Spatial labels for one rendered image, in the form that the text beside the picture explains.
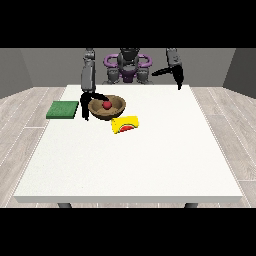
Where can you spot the small red ball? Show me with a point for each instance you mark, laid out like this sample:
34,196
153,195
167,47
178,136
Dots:
107,105

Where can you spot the brown wooden bowl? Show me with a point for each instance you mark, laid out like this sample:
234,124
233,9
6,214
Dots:
106,109

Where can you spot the green square pad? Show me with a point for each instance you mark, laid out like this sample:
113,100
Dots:
62,109

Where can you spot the grey robot trunk purple rings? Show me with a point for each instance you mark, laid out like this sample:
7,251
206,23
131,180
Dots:
128,70

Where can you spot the dark table leg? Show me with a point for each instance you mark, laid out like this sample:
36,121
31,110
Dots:
191,205
65,205

